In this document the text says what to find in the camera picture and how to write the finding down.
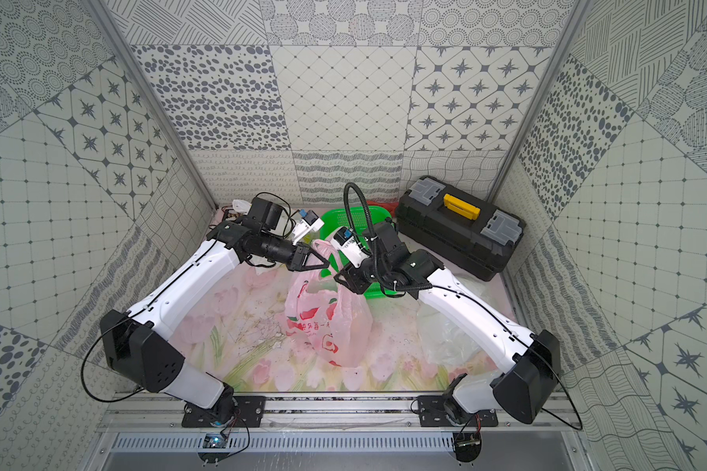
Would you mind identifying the green plastic basket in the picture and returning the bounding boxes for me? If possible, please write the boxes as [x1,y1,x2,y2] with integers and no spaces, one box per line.
[318,205,392,299]

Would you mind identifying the pink plastic bag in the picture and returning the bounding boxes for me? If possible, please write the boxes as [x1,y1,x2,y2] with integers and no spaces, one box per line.
[277,268,373,368]

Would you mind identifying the white plastic bag lemon print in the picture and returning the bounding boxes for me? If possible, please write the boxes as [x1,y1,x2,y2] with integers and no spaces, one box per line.
[416,301,486,368]

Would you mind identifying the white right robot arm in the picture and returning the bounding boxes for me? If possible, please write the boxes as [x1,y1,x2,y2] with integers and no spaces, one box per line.
[328,222,561,424]

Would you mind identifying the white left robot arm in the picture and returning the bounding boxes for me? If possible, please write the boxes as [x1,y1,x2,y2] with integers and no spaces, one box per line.
[99,197,329,424]

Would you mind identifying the black toolbox yellow latch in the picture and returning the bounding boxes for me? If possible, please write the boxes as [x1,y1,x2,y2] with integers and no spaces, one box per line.
[395,176,526,282]

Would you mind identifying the black corrugated cable hose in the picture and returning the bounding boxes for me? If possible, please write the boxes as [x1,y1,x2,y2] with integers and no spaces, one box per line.
[343,181,410,290]

